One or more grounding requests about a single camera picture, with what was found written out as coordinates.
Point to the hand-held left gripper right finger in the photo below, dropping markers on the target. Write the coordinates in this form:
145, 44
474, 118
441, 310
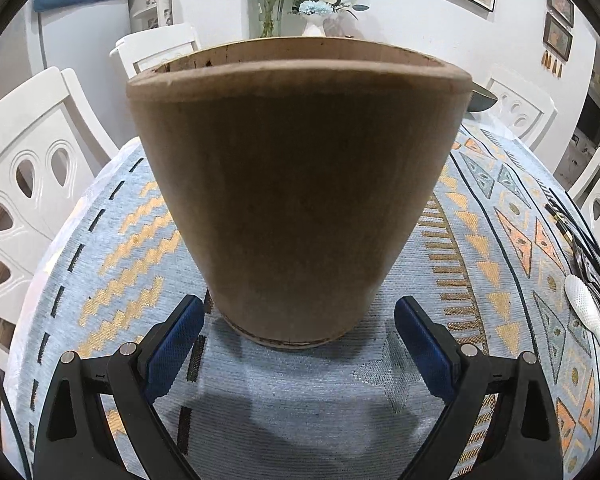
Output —
425, 350

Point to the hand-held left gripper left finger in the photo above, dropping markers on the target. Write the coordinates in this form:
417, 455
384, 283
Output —
175, 350

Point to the white rice paddle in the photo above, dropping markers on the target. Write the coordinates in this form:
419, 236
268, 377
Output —
582, 305

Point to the wooden utensil holder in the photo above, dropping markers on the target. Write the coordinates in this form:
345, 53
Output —
300, 185

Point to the blue patterned table mat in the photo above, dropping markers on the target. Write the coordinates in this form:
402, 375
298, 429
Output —
290, 410

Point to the white dining chair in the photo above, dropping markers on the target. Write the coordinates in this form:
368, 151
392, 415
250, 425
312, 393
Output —
170, 42
592, 175
540, 100
25, 125

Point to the white storage shelf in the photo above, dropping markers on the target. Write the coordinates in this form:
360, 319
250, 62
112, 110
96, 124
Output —
580, 155

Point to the green bowl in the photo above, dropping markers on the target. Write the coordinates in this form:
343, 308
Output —
480, 100

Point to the orange hanging tassels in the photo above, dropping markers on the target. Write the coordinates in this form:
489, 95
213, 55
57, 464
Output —
553, 63

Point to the white refrigerator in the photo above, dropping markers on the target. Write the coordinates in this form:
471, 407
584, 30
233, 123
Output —
80, 35

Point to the small framed wall picture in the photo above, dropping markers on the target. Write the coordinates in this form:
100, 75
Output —
560, 2
557, 37

